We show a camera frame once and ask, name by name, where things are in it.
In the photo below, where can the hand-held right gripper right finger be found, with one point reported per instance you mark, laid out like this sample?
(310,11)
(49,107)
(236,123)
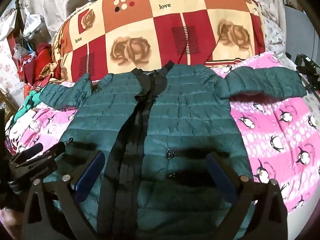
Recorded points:
(220,173)

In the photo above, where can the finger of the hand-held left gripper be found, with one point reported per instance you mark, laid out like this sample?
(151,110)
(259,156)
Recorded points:
(55,148)
(35,149)

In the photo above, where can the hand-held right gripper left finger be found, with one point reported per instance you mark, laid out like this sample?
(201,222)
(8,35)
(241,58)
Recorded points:
(93,170)

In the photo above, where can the teal quilted puffer jacket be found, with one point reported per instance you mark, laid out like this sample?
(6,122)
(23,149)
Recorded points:
(190,110)

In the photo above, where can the pile of red clothes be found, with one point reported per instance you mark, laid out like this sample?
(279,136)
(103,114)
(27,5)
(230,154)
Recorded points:
(42,60)

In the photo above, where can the teal green cloth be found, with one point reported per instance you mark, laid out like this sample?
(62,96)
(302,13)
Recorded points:
(23,107)

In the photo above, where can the pink penguin print blanket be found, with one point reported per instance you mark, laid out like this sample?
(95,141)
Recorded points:
(272,130)

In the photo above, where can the white plastic bag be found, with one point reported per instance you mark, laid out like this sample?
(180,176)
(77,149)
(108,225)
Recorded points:
(33,27)

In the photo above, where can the white wrinkled sheet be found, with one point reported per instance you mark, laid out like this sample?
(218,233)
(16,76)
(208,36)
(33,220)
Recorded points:
(55,0)

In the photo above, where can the white floral sheet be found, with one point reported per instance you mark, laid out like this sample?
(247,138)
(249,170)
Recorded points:
(273,30)

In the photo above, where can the red rose checked quilt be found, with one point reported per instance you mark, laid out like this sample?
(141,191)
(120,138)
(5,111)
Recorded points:
(150,25)

